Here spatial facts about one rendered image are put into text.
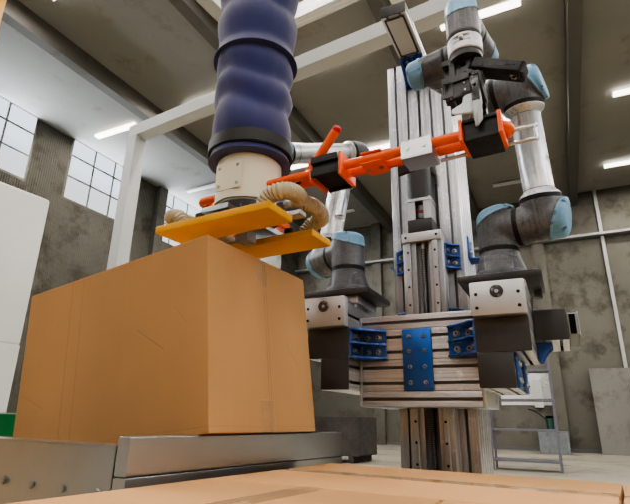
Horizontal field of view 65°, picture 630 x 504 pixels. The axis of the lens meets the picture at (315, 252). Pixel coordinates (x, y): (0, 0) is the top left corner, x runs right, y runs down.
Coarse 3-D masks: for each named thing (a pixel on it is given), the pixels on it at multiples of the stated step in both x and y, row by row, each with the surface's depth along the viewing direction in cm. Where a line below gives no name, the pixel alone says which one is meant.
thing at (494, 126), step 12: (468, 120) 100; (492, 120) 98; (468, 132) 100; (480, 132) 99; (492, 132) 97; (504, 132) 97; (468, 144) 100; (480, 144) 100; (492, 144) 100; (504, 144) 100; (468, 156) 105
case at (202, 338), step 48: (192, 240) 106; (96, 288) 117; (144, 288) 109; (192, 288) 102; (240, 288) 110; (288, 288) 128; (48, 336) 121; (96, 336) 112; (144, 336) 105; (192, 336) 98; (240, 336) 105; (288, 336) 122; (48, 384) 116; (96, 384) 108; (144, 384) 101; (192, 384) 94; (240, 384) 101; (288, 384) 117; (48, 432) 111; (96, 432) 103; (144, 432) 97; (192, 432) 91; (240, 432) 97; (288, 432) 112
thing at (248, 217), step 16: (240, 208) 109; (256, 208) 107; (272, 208) 107; (176, 224) 118; (192, 224) 116; (208, 224) 115; (224, 224) 115; (240, 224) 115; (256, 224) 115; (272, 224) 115; (176, 240) 126
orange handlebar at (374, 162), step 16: (512, 128) 98; (432, 144) 104; (448, 144) 106; (352, 160) 112; (368, 160) 110; (384, 160) 113; (400, 160) 111; (288, 176) 120; (304, 176) 118; (352, 176) 117; (288, 224) 152
